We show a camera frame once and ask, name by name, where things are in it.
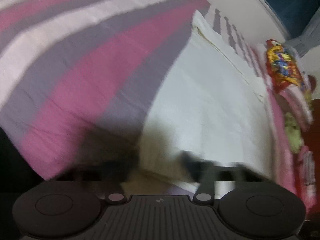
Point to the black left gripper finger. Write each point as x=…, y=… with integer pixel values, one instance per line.
x=207, y=173

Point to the white garment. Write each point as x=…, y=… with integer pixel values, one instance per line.
x=211, y=104

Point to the green small garment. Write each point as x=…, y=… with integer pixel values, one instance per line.
x=293, y=132

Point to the pink small garment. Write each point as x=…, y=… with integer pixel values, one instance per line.
x=306, y=176

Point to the dark red wooden headboard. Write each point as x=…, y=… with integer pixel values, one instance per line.
x=311, y=138

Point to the colourful red yellow satin cloth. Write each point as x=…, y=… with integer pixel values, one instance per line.
x=282, y=67

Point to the grey curtain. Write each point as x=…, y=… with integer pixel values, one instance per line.
x=308, y=39

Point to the pink purple striped bedsheet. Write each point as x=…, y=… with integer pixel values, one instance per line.
x=78, y=78

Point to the window with white frame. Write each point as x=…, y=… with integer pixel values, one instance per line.
x=282, y=0

